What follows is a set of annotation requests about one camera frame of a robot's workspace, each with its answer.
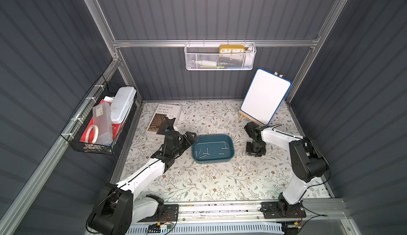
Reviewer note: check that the yellow digital clock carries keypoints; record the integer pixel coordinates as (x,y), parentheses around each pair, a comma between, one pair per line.
(230,49)

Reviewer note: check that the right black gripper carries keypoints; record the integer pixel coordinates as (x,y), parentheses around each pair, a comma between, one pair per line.
(255,147)

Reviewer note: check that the interior design trends book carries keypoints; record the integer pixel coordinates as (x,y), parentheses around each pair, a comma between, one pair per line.
(163,110)

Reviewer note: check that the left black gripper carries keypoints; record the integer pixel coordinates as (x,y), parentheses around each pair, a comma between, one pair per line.
(186,139)

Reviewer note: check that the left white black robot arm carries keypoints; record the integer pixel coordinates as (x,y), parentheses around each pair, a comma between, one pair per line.
(116,208)

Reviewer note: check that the white wire wall basket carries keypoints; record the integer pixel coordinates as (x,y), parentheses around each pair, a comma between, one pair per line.
(205,56)

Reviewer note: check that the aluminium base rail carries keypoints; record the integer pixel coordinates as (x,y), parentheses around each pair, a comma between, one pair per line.
(314,217)

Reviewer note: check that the white plastic case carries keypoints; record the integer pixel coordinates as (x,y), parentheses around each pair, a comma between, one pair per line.
(122,103)

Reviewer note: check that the red box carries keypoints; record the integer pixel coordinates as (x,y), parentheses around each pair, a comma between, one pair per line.
(115,127)

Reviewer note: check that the teal plastic storage tray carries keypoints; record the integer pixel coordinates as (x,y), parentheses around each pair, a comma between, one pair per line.
(213,144)

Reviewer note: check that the black wire side basket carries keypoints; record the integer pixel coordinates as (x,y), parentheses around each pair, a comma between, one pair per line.
(80,121)

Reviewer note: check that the translucent plastic container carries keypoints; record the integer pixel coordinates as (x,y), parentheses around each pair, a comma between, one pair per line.
(102,118)

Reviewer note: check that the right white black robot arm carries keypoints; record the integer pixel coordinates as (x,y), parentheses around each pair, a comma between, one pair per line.
(306,162)

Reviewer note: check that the blue framed whiteboard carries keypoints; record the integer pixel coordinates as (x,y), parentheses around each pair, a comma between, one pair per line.
(265,96)

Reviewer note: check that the white tape roll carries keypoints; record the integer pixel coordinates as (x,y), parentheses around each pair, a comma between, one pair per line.
(92,133)

